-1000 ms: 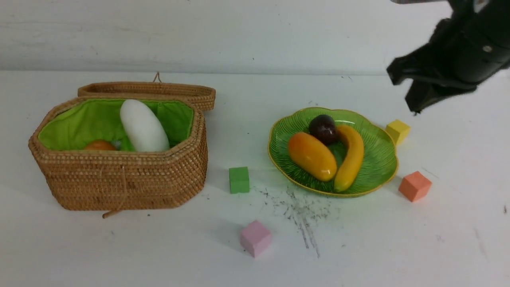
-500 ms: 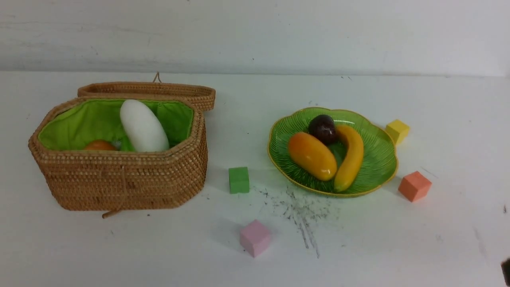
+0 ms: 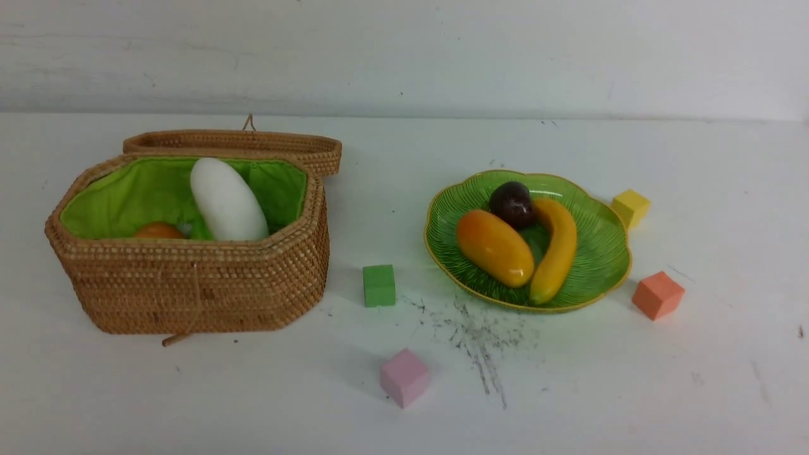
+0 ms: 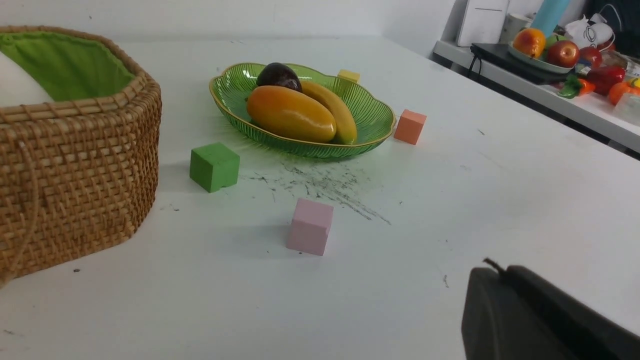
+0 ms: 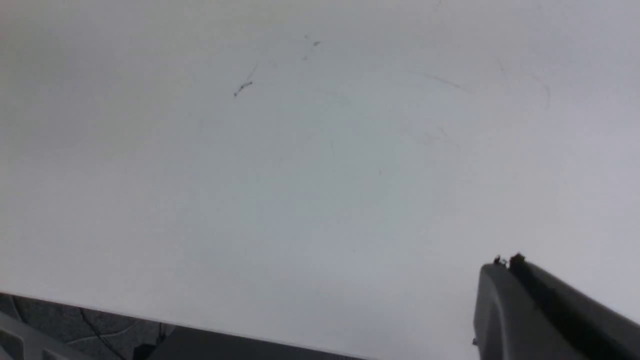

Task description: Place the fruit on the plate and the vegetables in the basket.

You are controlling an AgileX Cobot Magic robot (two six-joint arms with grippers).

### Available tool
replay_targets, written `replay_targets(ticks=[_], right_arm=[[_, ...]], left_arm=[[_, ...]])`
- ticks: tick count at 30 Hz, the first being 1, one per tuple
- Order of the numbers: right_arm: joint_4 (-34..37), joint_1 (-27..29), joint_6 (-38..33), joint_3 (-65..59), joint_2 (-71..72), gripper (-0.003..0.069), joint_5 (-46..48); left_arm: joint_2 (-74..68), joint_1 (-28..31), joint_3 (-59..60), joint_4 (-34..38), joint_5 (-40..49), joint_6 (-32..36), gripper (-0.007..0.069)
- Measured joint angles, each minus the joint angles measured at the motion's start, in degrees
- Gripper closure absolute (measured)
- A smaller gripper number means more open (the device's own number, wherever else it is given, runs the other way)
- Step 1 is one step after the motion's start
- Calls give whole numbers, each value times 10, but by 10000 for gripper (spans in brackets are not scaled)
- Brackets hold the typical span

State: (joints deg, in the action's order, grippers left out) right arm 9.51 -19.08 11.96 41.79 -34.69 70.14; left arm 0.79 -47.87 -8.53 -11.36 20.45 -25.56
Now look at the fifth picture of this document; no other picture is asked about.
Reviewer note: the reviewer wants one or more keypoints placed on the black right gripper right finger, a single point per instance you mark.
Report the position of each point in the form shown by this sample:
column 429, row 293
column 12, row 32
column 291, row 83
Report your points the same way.
column 589, row 327

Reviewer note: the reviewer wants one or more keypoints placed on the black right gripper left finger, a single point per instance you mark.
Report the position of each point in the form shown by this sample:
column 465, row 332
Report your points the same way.
column 506, row 325

